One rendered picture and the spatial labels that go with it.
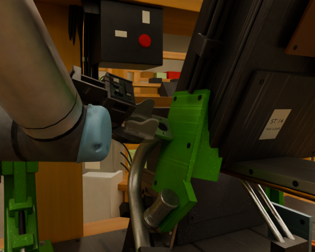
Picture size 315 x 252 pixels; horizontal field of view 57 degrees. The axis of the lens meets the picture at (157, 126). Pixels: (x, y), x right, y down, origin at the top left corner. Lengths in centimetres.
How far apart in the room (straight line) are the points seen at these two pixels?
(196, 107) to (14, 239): 42
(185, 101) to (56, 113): 31
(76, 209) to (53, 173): 12
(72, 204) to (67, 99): 57
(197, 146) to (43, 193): 46
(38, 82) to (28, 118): 5
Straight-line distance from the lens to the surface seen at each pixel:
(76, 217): 87
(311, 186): 50
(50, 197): 84
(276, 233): 58
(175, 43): 1214
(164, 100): 101
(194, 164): 54
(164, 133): 57
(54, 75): 29
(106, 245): 79
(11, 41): 25
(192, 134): 52
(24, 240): 64
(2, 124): 40
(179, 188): 52
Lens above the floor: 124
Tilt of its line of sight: 4 degrees down
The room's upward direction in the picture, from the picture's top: straight up
